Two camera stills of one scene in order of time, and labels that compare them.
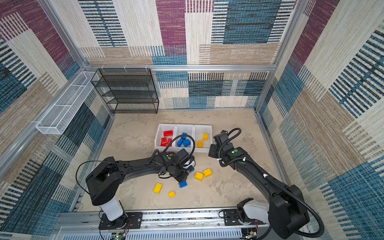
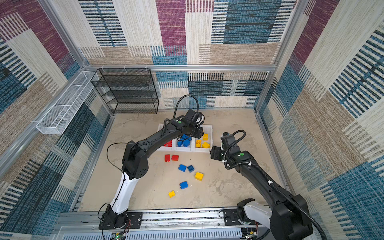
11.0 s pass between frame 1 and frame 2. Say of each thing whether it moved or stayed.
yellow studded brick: stayed
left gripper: moved
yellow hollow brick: stayed
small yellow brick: stayed
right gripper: stayed
